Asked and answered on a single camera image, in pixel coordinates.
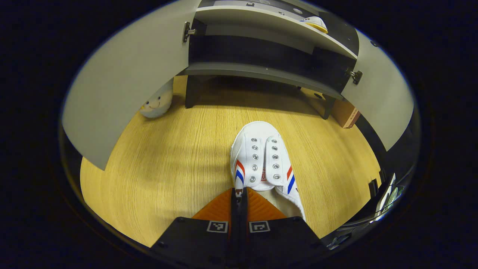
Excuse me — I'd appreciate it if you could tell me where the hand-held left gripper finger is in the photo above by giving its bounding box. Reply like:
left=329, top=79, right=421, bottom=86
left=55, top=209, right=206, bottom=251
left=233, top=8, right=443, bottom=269
left=149, top=188, right=240, bottom=269
left=239, top=188, right=330, bottom=269

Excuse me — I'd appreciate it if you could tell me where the white striped canvas shoe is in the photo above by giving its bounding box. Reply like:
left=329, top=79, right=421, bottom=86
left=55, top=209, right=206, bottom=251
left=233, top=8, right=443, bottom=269
left=230, top=121, right=307, bottom=221
left=299, top=16, right=329, bottom=34

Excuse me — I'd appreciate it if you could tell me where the white cabinet door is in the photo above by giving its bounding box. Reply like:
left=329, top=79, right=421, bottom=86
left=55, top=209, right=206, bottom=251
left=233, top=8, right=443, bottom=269
left=342, top=29, right=415, bottom=152
left=62, top=0, right=203, bottom=171

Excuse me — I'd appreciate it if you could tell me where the white round plush toy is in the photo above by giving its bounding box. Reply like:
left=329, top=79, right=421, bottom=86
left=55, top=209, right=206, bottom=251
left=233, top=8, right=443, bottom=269
left=140, top=80, right=174, bottom=119

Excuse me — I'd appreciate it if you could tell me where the orange red book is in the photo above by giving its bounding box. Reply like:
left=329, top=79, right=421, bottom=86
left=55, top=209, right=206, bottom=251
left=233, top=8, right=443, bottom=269
left=330, top=98, right=361, bottom=129

